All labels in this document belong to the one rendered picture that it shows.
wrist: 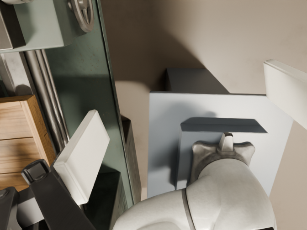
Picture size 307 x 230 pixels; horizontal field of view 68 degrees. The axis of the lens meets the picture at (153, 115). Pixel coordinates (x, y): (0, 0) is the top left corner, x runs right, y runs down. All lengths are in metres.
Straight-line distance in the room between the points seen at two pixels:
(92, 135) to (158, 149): 0.58
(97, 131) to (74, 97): 0.76
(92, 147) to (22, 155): 0.52
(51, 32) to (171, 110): 0.38
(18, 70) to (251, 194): 0.58
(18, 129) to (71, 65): 0.36
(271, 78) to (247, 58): 1.32
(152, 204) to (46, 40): 0.43
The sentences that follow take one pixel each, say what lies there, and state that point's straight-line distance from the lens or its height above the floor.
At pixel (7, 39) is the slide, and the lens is 0.46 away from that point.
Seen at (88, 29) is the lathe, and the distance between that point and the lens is 0.66.
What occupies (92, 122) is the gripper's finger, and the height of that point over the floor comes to 1.22.
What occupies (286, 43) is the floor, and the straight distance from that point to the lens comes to 1.58.
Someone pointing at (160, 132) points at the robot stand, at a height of 0.75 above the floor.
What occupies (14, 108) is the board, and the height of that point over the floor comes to 0.89.
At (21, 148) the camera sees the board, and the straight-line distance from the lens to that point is 0.66.
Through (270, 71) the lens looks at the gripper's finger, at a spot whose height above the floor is 1.21.
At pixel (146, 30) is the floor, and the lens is 1.37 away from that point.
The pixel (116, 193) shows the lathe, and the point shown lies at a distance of 0.97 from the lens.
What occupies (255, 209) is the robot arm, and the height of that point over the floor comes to 1.03.
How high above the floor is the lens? 1.36
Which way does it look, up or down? 65 degrees down
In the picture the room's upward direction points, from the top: 179 degrees clockwise
